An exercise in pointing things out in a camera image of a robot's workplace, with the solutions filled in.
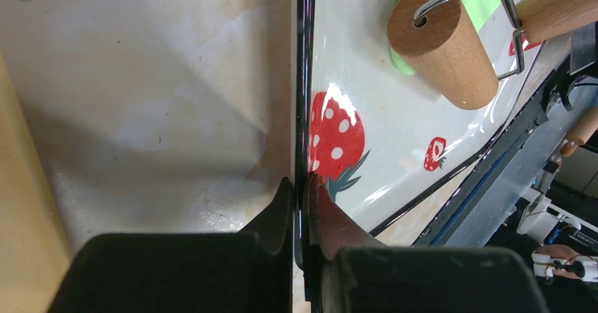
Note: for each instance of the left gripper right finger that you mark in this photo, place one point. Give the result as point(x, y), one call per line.
point(348, 270)

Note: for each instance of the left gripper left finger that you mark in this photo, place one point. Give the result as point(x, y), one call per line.
point(246, 271)

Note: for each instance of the white strawberry tray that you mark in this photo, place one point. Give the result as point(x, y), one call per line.
point(392, 150)

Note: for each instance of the wooden rolling pin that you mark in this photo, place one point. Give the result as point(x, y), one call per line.
point(438, 39)

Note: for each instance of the yellow tray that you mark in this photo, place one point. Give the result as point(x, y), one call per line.
point(35, 253)

